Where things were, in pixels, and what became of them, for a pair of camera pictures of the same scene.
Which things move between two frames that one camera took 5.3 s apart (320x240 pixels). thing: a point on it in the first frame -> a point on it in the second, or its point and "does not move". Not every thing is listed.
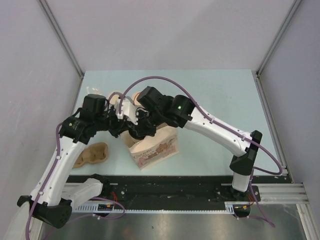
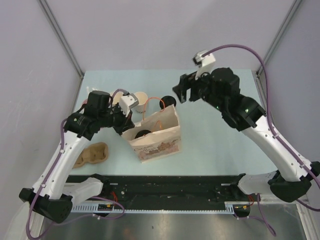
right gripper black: [139, 129] -> [189, 80]
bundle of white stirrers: [94, 90] does not move
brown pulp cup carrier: [95, 153] does not move
